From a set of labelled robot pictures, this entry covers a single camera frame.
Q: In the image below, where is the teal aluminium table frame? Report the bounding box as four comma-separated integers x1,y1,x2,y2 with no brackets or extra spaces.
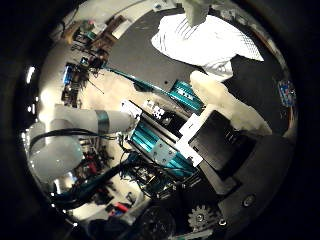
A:
105,66,205,179

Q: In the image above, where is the wooden shelf with clutter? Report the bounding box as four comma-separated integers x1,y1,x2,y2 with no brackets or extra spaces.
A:
63,14,128,56

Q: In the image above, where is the blue printed packet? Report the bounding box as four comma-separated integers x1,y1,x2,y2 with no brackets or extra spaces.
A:
277,79,297,108

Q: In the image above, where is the white striped cloth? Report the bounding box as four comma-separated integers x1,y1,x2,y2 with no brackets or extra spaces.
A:
150,12,265,83

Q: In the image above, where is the cluttered equipment rack blue box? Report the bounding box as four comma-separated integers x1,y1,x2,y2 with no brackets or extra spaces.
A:
60,56,109,108

